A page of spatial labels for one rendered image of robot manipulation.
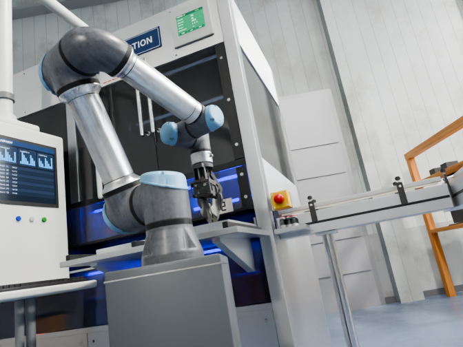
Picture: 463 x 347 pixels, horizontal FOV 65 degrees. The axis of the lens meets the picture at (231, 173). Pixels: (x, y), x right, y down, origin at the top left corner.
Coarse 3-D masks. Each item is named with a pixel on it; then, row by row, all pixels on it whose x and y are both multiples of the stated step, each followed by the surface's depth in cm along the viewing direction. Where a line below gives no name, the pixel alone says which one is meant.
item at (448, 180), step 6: (462, 168) 130; (444, 174) 144; (456, 174) 139; (462, 174) 123; (444, 180) 144; (450, 180) 150; (456, 180) 132; (462, 180) 125; (450, 186) 142; (456, 186) 134; (462, 186) 126; (450, 192) 142; (456, 192) 136; (462, 192) 128; (456, 198) 138; (462, 198) 130; (456, 204) 140; (462, 204) 135; (444, 210) 162; (450, 210) 156
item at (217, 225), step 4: (224, 220) 122; (228, 220) 122; (232, 220) 125; (204, 224) 124; (208, 224) 124; (212, 224) 123; (216, 224) 123; (220, 224) 122; (248, 224) 141; (252, 224) 146; (256, 224) 152; (196, 228) 125; (200, 228) 125; (204, 228) 124; (208, 228) 124; (212, 228) 123; (216, 228) 123; (220, 228) 122; (196, 232) 125; (200, 232) 124
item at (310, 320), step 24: (288, 240) 174; (288, 264) 161; (312, 264) 226; (288, 288) 150; (312, 288) 205; (240, 312) 147; (264, 312) 144; (312, 312) 188; (48, 336) 177; (72, 336) 173; (96, 336) 168; (240, 336) 145; (264, 336) 142; (312, 336) 173
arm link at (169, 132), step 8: (168, 128) 118; (176, 128) 117; (184, 128) 116; (168, 136) 117; (176, 136) 117; (184, 136) 117; (168, 144) 119; (176, 144) 120; (184, 144) 121; (192, 144) 124
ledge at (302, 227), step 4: (300, 224) 145; (304, 224) 145; (284, 228) 147; (288, 228) 147; (292, 228) 146; (296, 228) 146; (300, 228) 145; (304, 228) 145; (308, 228) 150; (276, 232) 148; (280, 232) 148; (284, 232) 147; (288, 232) 149; (292, 232) 153
